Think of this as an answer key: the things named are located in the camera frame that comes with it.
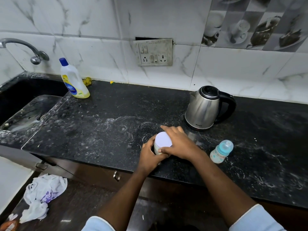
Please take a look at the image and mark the person's right hand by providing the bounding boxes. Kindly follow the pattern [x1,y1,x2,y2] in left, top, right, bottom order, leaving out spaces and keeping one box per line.
[158,125,205,162]

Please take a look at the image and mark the person's left hand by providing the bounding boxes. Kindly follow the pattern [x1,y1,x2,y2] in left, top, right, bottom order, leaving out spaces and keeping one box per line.
[137,135,169,175]

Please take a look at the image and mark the white lidded jar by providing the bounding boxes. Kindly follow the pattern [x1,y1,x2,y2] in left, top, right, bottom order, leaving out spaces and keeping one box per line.
[154,132,173,156]

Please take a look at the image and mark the person's left forearm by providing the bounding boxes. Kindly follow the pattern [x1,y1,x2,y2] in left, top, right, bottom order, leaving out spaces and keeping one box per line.
[96,169,154,231]

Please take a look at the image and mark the person's right forearm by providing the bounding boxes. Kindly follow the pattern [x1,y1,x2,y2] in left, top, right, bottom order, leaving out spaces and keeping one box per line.
[191,153,258,227]

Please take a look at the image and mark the stainless steel electric kettle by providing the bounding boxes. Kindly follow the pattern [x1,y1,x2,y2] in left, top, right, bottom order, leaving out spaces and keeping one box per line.
[184,86,237,131]

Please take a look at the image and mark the baby bottle with teal cap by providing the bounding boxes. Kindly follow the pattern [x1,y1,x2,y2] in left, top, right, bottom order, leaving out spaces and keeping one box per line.
[210,140,234,164]

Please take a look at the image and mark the white detergent bottle blue cap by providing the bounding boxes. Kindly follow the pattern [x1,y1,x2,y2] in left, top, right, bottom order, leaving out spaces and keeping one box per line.
[59,58,90,99]

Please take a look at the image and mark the white plastic bag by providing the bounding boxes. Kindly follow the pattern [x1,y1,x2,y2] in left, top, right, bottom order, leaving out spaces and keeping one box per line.
[19,174,68,224]

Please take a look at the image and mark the steel kitchen sink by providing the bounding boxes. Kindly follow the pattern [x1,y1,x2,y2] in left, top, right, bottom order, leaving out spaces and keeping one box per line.
[0,95,63,133]

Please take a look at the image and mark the orange brown packet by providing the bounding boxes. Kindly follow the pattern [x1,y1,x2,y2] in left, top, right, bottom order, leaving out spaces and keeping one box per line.
[0,214,20,231]

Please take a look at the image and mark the wall switch socket panel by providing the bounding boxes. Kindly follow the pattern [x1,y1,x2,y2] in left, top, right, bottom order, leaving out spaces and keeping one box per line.
[133,38,173,67]

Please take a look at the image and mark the chrome wall tap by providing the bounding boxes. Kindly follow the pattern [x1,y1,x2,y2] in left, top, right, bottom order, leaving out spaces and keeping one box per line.
[0,38,50,65]

